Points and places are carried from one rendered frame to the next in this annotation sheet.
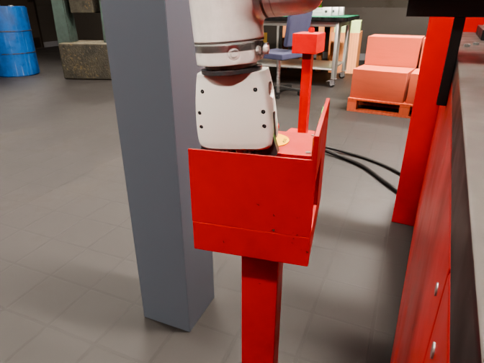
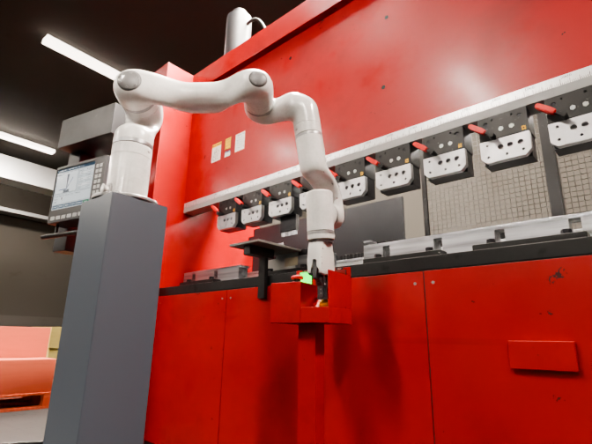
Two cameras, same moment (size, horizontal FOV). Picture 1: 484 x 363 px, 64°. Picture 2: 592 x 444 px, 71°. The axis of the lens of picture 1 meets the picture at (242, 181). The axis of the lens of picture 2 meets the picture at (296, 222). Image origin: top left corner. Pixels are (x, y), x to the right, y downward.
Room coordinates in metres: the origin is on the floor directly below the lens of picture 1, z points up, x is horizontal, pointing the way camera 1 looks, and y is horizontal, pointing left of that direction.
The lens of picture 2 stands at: (0.23, 1.24, 0.62)
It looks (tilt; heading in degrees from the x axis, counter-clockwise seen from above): 16 degrees up; 286
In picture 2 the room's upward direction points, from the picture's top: 1 degrees clockwise
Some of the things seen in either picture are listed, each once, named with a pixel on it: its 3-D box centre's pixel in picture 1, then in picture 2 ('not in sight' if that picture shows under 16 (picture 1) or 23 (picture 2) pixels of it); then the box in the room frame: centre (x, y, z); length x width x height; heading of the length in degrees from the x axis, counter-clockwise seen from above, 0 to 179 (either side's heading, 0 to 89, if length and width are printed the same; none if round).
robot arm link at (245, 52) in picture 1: (232, 53); (321, 237); (0.49, 0.01, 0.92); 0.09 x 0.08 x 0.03; 75
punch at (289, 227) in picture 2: not in sight; (289, 225); (0.77, -0.58, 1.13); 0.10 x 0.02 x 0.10; 154
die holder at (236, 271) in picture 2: not in sight; (214, 278); (1.26, -0.82, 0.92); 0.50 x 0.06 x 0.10; 154
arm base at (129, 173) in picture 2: not in sight; (129, 176); (1.06, 0.22, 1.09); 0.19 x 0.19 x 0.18
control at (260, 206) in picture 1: (265, 169); (311, 293); (0.53, -0.04, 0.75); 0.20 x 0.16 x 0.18; 165
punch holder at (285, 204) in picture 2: not in sight; (285, 200); (0.79, -0.59, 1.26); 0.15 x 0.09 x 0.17; 154
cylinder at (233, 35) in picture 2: not in sight; (248, 39); (1.18, -0.93, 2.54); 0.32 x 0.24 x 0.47; 154
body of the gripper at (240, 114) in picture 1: (235, 104); (321, 256); (0.49, 0.01, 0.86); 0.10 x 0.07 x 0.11; 75
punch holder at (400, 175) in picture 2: not in sight; (397, 170); (0.26, -0.32, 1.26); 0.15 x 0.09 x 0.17; 154
